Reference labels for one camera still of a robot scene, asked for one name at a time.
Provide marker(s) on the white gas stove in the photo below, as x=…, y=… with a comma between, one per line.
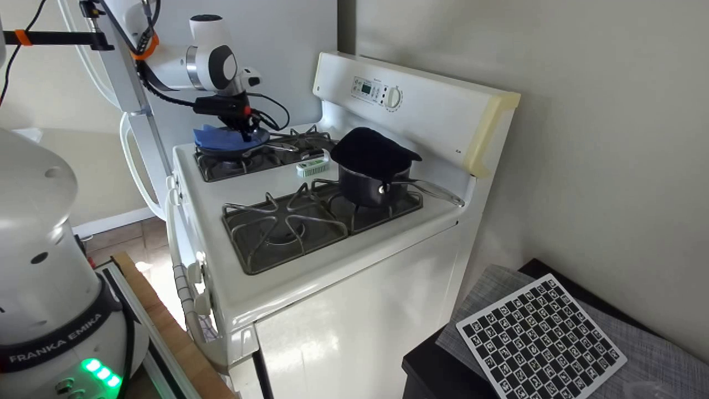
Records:
x=346, y=324

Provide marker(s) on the black saucepan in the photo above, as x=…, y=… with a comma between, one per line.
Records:
x=367, y=188

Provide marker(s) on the black side table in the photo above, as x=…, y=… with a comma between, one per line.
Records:
x=428, y=378

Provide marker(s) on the black cloth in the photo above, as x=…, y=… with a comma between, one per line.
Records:
x=373, y=152

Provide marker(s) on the black bar with orange tape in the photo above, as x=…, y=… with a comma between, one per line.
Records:
x=58, y=39

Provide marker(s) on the dark grey frying pan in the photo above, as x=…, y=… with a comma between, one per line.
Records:
x=252, y=149

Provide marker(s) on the black white calibration board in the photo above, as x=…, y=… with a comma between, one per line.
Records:
x=540, y=339

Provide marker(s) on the wooden plank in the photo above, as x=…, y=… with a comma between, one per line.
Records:
x=173, y=333

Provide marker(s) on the blue striped towel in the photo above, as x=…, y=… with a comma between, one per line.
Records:
x=217, y=138

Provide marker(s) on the small white green sponge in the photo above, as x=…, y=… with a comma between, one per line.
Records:
x=313, y=167

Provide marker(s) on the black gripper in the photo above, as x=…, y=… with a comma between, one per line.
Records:
x=229, y=108

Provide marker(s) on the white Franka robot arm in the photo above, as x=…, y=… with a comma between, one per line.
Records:
x=36, y=295

